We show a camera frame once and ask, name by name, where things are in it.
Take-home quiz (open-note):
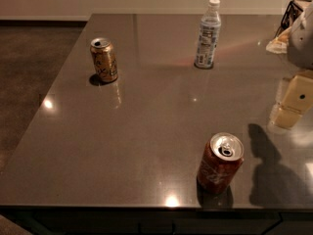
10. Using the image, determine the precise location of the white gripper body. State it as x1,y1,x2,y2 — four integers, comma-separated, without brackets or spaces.
288,3,313,70

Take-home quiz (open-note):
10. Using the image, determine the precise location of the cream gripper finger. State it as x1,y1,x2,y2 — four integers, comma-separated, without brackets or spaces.
273,73,313,129
266,28,291,54

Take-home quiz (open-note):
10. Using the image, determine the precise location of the red coke can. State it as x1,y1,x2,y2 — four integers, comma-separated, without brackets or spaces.
197,132,244,195

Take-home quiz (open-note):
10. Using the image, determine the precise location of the gold soda can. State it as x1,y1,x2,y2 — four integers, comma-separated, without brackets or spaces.
90,37,118,83

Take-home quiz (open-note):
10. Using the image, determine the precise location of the clear plastic water bottle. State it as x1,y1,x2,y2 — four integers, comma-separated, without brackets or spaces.
194,0,221,69

